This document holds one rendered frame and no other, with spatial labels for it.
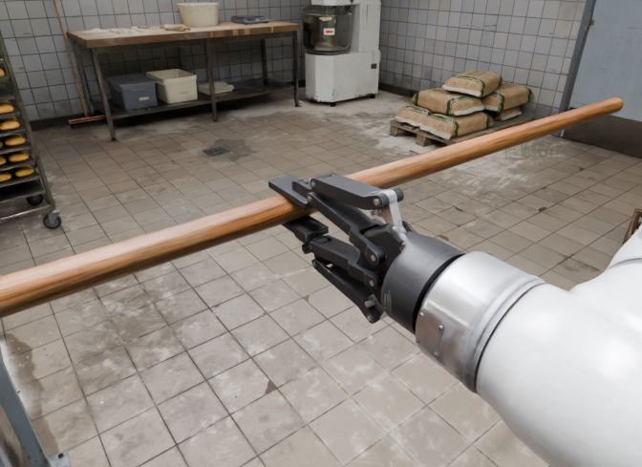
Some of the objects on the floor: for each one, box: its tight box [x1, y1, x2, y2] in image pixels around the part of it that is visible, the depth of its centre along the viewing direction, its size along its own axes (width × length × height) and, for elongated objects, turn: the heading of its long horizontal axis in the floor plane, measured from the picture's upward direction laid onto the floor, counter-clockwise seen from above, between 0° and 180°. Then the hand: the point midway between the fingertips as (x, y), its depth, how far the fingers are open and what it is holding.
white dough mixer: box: [301, 0, 381, 107], centre depth 541 cm, size 92×59×132 cm, turn 127°
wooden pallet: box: [389, 115, 535, 147], centre depth 450 cm, size 120×80×14 cm, turn 127°
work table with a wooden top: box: [66, 19, 301, 141], centre depth 493 cm, size 220×80×90 cm, turn 127°
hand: (297, 206), depth 49 cm, fingers closed on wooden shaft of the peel, 3 cm apart
